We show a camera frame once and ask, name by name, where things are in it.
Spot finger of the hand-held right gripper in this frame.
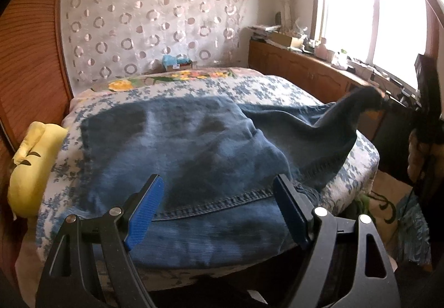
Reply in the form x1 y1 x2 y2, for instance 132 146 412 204
378 93 418 112

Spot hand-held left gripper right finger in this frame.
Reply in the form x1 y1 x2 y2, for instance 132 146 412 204
272 173 400 308

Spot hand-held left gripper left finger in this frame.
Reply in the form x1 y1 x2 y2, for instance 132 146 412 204
35 173 166 308

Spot blue denim pants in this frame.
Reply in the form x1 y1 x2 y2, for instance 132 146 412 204
80 87 385 269

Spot person's right forearm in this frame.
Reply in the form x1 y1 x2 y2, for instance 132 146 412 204
407 131 433 191

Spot green-capped bottle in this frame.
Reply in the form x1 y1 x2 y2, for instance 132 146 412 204
331 49 348 68

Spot bed with blue floral sheet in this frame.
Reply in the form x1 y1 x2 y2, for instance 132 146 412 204
35 67 380 295

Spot cream swirl-patterned cloth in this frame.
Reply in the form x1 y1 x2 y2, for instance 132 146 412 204
361 169 414 236

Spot wood-framed window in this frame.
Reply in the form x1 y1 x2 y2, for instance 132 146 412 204
312 0 438 87

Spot wooden cabinet row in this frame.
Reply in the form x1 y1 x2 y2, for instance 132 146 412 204
248 39 417 170

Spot yellow plush toy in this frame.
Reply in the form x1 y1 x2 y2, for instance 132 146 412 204
7 121 69 220

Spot teal patterned cloth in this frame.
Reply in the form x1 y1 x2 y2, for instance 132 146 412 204
395 190 435 266

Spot open cardboard box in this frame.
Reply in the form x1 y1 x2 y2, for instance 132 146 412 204
269 31 302 49

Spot yellow flowered quilt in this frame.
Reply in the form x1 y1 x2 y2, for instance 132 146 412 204
88 67 251 94

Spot stack of papers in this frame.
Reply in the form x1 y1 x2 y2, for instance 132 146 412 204
248 24 282 40

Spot small cardboard box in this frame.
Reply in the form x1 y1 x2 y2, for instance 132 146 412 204
164 59 198 72

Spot light blue cloth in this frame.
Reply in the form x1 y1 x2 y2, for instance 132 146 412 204
162 54 188 66

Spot circle-patterned sheer curtain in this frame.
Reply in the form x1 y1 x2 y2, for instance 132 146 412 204
62 0 251 85

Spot wooden slatted wardrobe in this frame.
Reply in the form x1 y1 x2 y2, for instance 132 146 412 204
0 0 75 298

